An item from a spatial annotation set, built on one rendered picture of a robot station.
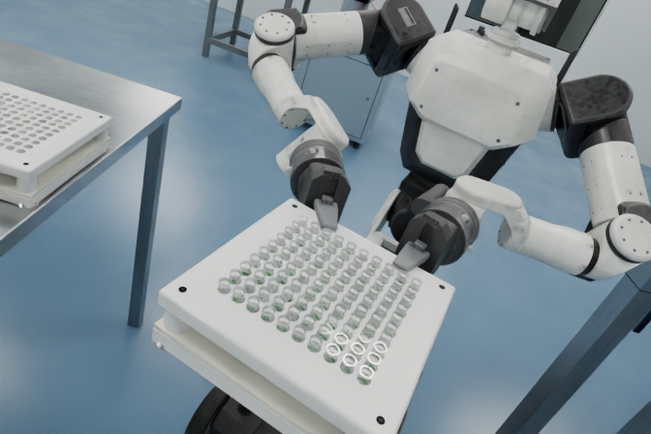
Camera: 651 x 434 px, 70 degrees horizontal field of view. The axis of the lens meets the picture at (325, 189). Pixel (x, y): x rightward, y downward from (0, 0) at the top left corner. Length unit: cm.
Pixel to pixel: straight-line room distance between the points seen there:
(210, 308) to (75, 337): 137
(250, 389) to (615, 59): 598
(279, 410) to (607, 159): 71
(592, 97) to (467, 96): 22
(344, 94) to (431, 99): 242
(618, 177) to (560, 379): 68
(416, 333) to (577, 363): 93
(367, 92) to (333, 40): 234
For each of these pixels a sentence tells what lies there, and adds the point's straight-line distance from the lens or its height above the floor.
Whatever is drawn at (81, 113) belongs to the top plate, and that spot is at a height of 94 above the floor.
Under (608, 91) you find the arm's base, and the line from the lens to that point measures 100.
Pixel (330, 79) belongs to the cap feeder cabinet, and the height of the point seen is 43.
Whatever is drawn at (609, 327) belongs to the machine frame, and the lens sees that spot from 134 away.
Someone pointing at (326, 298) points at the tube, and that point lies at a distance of 49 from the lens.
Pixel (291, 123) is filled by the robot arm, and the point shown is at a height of 105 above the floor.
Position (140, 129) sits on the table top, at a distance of 114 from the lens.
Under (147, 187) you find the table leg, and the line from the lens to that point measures 143.
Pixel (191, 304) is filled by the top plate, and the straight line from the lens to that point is 46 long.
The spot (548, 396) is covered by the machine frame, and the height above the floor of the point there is 49.
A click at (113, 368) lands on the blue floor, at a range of 172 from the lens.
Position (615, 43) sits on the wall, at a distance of 620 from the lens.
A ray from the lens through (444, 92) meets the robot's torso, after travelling 95.
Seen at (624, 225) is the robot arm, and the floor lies 112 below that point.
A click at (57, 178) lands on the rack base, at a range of 91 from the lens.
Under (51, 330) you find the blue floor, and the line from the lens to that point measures 183.
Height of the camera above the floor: 139
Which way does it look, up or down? 29 degrees down
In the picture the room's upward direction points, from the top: 19 degrees clockwise
